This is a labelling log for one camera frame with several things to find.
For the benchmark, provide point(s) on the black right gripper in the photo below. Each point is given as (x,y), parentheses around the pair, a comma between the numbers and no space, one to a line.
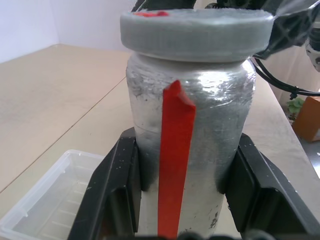
(245,3)

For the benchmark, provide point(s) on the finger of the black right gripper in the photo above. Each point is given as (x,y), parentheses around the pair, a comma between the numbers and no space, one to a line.
(165,5)

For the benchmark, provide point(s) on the clear plastic box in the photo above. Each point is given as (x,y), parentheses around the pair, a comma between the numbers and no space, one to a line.
(42,200)

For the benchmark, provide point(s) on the small green plant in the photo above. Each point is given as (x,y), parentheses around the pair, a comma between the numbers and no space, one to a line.
(295,106)

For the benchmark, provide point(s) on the grey jar lid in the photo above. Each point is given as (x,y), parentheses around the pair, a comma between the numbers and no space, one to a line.
(195,35)

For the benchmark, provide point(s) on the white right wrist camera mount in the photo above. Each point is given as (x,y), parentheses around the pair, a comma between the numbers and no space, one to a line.
(313,52)

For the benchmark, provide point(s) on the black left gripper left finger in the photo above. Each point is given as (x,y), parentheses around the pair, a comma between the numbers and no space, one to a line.
(112,190)

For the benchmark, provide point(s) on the silver jar with red tape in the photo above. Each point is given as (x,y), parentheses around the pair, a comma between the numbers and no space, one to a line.
(215,140)

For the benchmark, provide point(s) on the orange box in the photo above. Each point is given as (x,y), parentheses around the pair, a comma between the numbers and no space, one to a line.
(308,120)

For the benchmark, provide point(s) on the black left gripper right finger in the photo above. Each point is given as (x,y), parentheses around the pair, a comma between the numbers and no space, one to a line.
(265,200)

